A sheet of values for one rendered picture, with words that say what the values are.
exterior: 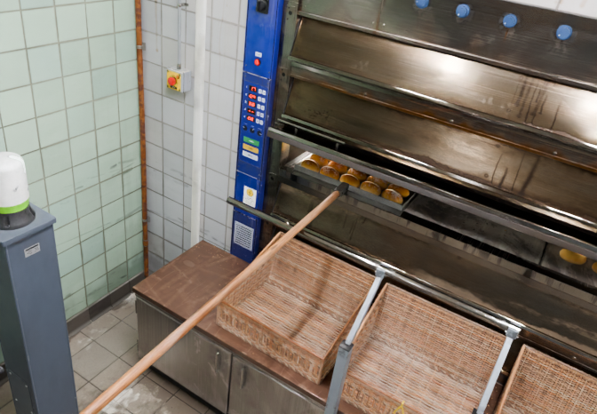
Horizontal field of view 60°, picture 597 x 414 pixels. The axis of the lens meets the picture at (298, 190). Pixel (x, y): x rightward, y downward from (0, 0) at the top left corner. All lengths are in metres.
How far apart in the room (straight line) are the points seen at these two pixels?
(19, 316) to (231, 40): 1.41
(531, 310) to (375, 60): 1.16
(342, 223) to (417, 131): 0.59
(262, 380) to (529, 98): 1.56
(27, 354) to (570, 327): 2.11
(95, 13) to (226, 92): 0.68
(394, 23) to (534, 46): 0.50
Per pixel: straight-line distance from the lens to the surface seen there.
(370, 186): 2.35
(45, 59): 2.55
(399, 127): 2.14
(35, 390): 2.53
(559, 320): 2.33
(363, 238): 2.40
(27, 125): 2.58
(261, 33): 2.31
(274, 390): 2.41
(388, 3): 2.07
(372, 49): 2.12
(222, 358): 2.51
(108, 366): 3.13
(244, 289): 2.54
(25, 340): 2.33
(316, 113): 2.27
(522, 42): 1.96
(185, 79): 2.63
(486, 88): 2.00
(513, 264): 2.22
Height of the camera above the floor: 2.34
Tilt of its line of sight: 30 degrees down
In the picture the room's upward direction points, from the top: 8 degrees clockwise
